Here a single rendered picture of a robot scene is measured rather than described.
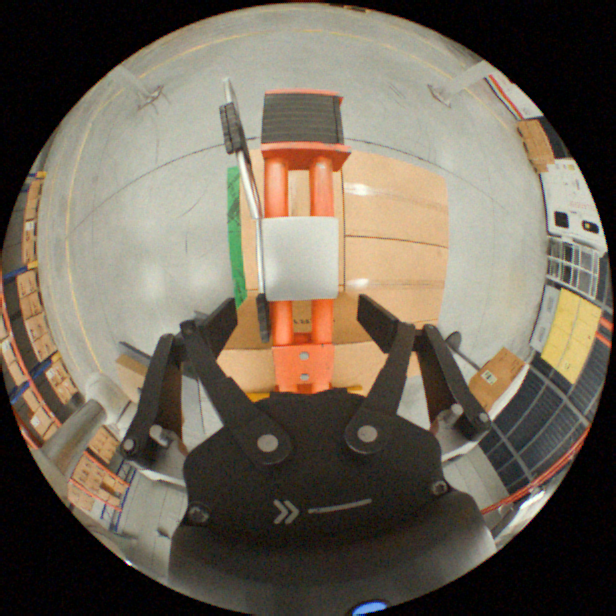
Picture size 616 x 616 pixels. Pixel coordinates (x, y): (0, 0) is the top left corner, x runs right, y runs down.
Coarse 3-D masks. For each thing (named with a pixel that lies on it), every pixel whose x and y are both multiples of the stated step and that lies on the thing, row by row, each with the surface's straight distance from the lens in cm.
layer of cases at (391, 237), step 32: (256, 160) 80; (352, 160) 83; (384, 160) 90; (352, 192) 77; (384, 192) 83; (416, 192) 94; (352, 224) 74; (384, 224) 80; (416, 224) 90; (448, 224) 107; (352, 256) 73; (384, 256) 79; (416, 256) 90; (256, 288) 73; (352, 288) 76; (384, 288) 82; (416, 288) 92; (416, 320) 100
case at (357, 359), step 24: (240, 312) 56; (336, 312) 51; (240, 336) 42; (336, 336) 39; (360, 336) 39; (240, 360) 38; (264, 360) 37; (336, 360) 38; (360, 360) 40; (384, 360) 43; (240, 384) 43; (264, 384) 41; (336, 384) 43; (360, 384) 45
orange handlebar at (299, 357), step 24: (264, 168) 17; (312, 168) 17; (264, 192) 16; (288, 192) 17; (312, 192) 16; (264, 216) 16; (288, 216) 16; (288, 312) 16; (312, 312) 17; (288, 336) 17; (312, 336) 18; (288, 360) 18; (312, 360) 18; (288, 384) 21; (312, 384) 22
